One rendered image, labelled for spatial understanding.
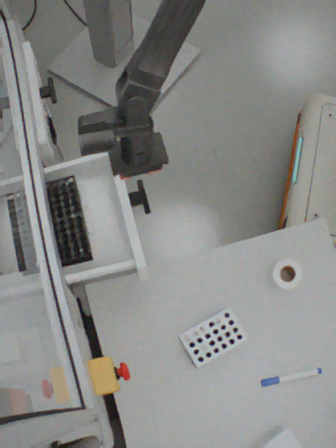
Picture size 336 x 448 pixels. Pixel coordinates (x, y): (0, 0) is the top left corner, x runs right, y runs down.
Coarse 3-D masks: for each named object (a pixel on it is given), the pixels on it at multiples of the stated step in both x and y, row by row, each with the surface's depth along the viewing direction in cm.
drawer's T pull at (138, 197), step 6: (138, 180) 114; (138, 186) 113; (144, 186) 113; (138, 192) 113; (144, 192) 113; (132, 198) 113; (138, 198) 113; (144, 198) 112; (132, 204) 112; (138, 204) 113; (144, 204) 112; (144, 210) 112; (150, 210) 112
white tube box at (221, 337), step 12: (228, 312) 117; (204, 324) 116; (216, 324) 116; (228, 324) 119; (180, 336) 115; (192, 336) 115; (204, 336) 115; (216, 336) 115; (228, 336) 118; (240, 336) 117; (192, 348) 114; (216, 348) 116; (228, 348) 114; (192, 360) 116; (204, 360) 113
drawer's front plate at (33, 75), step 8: (24, 48) 123; (24, 56) 123; (32, 56) 123; (32, 64) 122; (32, 72) 121; (32, 80) 120; (40, 80) 131; (32, 88) 119; (32, 96) 119; (40, 104) 118; (40, 112) 117; (40, 120) 117; (40, 128) 116; (48, 128) 126; (40, 136) 115; (48, 136) 121; (40, 144) 115; (48, 144) 118; (48, 152) 120; (48, 160) 123
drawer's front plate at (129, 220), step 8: (120, 184) 112; (120, 192) 111; (120, 200) 111; (128, 200) 111; (128, 208) 110; (128, 216) 110; (128, 224) 109; (128, 232) 109; (136, 232) 109; (136, 240) 108; (136, 248) 108; (136, 256) 107; (136, 264) 107; (144, 264) 107; (144, 272) 110
